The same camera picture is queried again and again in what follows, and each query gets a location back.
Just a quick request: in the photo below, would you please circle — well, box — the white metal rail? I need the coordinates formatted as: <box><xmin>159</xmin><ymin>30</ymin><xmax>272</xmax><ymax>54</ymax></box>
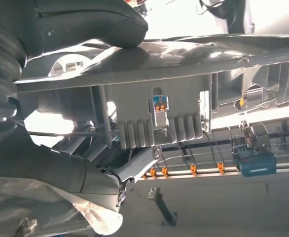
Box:
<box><xmin>140</xmin><ymin>162</ymin><xmax>289</xmax><ymax>181</ymax></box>

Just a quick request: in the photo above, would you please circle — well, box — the blue device box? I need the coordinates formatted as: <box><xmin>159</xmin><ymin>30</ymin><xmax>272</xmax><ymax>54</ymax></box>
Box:
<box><xmin>232</xmin><ymin>149</ymin><xmax>277</xmax><ymax>178</ymax></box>

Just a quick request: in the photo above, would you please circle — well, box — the black metal bracket stand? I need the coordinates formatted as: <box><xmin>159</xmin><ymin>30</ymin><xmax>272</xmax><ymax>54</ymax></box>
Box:
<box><xmin>147</xmin><ymin>187</ymin><xmax>178</xmax><ymax>227</ymax></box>

